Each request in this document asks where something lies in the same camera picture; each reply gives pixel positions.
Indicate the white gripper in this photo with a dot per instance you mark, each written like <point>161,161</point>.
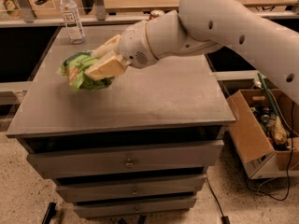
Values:
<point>135,46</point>

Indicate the green rice chip bag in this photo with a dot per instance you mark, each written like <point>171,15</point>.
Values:
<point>74,67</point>

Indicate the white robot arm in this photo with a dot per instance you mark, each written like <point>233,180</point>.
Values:
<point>203,26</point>

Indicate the clear plastic water bottle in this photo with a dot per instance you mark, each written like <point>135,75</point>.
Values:
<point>72,21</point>

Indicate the red cola can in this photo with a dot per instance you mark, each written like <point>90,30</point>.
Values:
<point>155,14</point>

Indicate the grey drawer cabinet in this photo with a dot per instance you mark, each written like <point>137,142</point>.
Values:
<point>178,100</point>

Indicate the top grey drawer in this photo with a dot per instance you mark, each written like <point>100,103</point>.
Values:
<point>117,160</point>

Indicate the grey drawer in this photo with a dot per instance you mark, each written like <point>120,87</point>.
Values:
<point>117,160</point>
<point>130,188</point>
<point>135,207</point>

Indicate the middle grey drawer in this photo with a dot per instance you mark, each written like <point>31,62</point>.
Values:
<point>130,188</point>

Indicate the bottom grey drawer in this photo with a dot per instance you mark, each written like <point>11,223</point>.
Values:
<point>135,207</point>

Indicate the brown cardboard box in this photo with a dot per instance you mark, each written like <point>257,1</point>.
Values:
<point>259,158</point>

